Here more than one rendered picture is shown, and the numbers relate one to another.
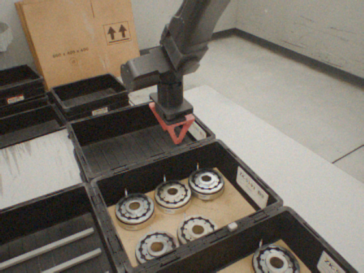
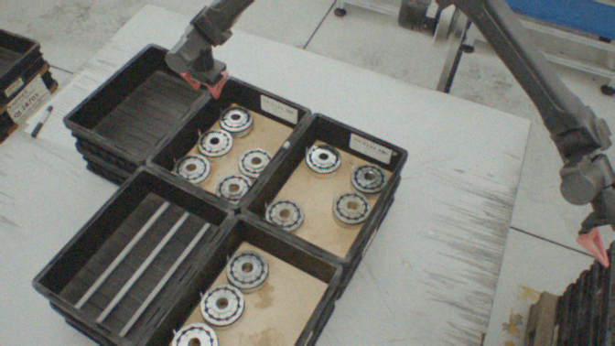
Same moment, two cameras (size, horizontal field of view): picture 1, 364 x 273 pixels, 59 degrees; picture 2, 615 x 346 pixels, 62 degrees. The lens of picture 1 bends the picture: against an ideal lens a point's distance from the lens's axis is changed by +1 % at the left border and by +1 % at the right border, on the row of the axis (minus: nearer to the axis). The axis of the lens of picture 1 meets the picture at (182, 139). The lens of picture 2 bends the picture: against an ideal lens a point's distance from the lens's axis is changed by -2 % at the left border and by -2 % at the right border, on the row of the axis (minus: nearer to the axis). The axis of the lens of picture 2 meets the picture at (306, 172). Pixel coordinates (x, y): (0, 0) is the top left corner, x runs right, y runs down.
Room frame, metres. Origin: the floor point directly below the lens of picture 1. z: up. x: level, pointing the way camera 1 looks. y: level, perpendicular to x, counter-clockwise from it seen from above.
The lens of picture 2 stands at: (-0.32, 0.38, 2.02)
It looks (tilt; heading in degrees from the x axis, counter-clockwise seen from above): 53 degrees down; 324
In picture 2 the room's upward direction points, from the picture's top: 3 degrees clockwise
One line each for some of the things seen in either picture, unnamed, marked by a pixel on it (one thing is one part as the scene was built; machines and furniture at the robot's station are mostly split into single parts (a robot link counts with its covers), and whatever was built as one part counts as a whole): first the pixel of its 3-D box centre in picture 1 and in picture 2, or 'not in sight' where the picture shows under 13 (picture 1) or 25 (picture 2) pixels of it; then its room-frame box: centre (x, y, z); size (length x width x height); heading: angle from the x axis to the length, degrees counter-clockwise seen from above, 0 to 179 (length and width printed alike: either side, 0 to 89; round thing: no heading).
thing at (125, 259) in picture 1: (183, 194); (232, 138); (0.56, 0.00, 0.92); 0.40 x 0.30 x 0.02; 118
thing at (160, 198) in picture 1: (172, 193); (214, 142); (0.62, 0.03, 0.86); 0.10 x 0.10 x 0.01
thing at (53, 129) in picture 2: not in sight; (77, 106); (1.15, 0.31, 0.70); 0.33 x 0.23 x 0.01; 124
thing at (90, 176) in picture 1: (140, 132); (147, 99); (0.83, 0.14, 0.92); 0.40 x 0.30 x 0.02; 118
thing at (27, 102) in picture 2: not in sight; (29, 102); (1.61, 0.46, 0.41); 0.31 x 0.02 x 0.16; 124
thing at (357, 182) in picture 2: not in sight; (369, 178); (0.28, -0.28, 0.86); 0.10 x 0.10 x 0.01
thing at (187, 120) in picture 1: (175, 123); (210, 82); (0.60, 0.02, 1.10); 0.07 x 0.07 x 0.09; 27
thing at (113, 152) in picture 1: (140, 145); (151, 111); (0.83, 0.14, 0.87); 0.40 x 0.30 x 0.11; 118
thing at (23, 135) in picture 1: (32, 147); not in sight; (1.51, 0.90, 0.31); 0.40 x 0.30 x 0.34; 124
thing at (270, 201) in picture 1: (183, 207); (233, 149); (0.56, 0.00, 0.87); 0.40 x 0.30 x 0.11; 118
